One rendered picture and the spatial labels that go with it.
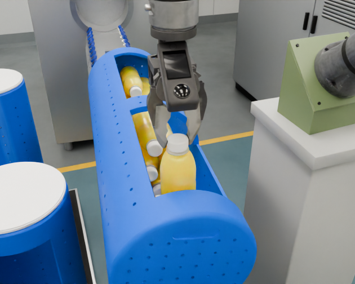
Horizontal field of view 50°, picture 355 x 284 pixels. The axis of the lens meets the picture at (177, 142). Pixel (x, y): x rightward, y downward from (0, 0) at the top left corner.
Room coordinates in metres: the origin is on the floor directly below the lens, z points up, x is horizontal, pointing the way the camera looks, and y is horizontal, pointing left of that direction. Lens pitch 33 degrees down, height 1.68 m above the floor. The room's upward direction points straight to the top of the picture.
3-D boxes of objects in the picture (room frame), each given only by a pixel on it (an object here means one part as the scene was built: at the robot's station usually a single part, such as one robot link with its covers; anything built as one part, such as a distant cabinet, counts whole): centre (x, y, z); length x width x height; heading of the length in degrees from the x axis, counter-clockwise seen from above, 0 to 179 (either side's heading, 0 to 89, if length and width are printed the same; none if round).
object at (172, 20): (0.59, 0.01, 1.53); 0.08 x 0.08 x 0.05
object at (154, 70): (0.60, 0.01, 1.45); 0.09 x 0.08 x 0.12; 14
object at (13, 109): (1.47, 0.79, 0.59); 0.28 x 0.28 x 0.88
